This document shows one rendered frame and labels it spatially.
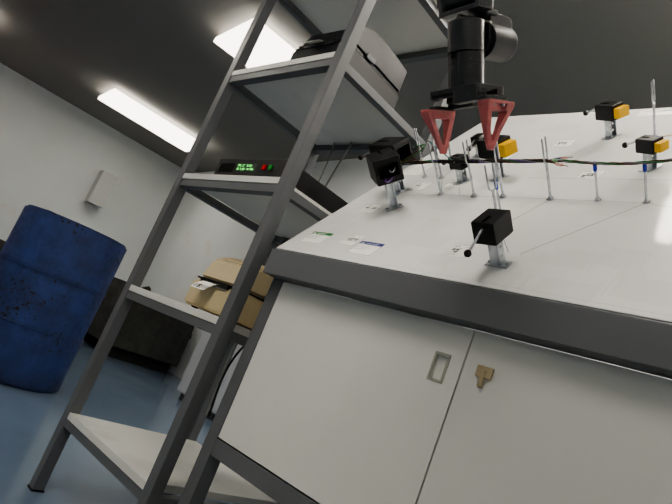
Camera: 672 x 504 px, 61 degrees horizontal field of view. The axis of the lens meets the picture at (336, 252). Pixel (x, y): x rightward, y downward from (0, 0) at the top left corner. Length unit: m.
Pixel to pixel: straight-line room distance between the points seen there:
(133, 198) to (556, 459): 8.13
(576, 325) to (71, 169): 7.97
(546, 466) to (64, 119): 8.07
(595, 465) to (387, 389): 0.39
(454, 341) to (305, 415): 0.36
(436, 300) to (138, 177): 7.90
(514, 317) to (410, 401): 0.25
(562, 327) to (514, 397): 0.14
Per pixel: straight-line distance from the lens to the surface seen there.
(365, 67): 1.83
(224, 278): 1.63
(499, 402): 1.00
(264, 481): 1.28
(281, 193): 1.50
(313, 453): 1.20
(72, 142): 8.57
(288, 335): 1.34
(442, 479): 1.03
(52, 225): 3.26
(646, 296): 0.98
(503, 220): 1.06
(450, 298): 1.05
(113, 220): 8.67
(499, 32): 1.02
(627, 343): 0.91
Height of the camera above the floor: 0.63
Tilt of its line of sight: 12 degrees up
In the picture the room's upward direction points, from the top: 22 degrees clockwise
